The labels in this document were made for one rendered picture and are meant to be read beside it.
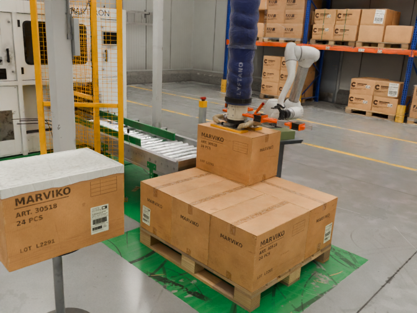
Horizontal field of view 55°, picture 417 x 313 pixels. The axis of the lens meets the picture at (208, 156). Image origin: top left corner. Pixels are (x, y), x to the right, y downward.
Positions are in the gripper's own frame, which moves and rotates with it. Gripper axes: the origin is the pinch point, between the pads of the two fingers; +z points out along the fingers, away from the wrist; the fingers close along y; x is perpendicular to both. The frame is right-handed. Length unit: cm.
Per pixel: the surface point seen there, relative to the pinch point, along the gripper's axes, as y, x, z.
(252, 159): 30.6, -5.2, 28.7
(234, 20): -74, 26, 25
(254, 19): -75, 14, 16
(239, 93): -17.8, 19.0, 21.7
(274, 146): 25.5, -4.0, -1.8
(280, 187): 53, -23, 12
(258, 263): 73, -63, 88
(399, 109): 78, 138, -681
